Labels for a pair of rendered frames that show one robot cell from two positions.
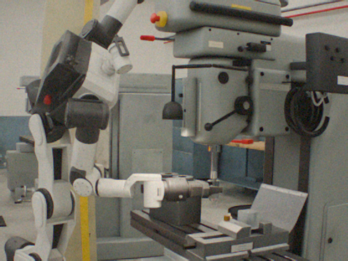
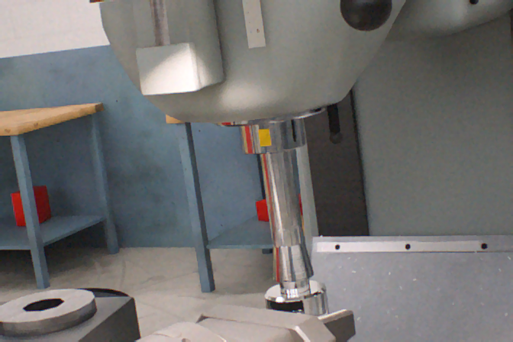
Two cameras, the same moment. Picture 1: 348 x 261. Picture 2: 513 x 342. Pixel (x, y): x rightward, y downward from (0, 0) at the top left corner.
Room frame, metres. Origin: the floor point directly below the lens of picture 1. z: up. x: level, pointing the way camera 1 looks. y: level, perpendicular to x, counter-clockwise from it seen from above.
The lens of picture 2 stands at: (1.16, 0.29, 1.40)
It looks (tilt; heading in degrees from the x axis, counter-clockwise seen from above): 10 degrees down; 327
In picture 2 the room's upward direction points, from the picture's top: 8 degrees counter-clockwise
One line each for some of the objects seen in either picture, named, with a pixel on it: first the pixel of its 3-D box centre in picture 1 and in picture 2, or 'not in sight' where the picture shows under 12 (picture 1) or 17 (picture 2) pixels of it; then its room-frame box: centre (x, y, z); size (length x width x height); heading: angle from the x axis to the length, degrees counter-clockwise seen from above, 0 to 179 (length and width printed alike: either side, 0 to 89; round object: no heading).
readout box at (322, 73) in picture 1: (331, 63); not in sight; (1.62, -0.56, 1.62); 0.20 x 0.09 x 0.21; 118
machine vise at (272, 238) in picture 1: (240, 237); not in sight; (1.55, -0.22, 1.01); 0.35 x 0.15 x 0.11; 115
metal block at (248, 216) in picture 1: (248, 219); not in sight; (1.56, -0.25, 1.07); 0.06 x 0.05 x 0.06; 25
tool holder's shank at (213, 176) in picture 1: (214, 165); (285, 217); (1.77, -0.14, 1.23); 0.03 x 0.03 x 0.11
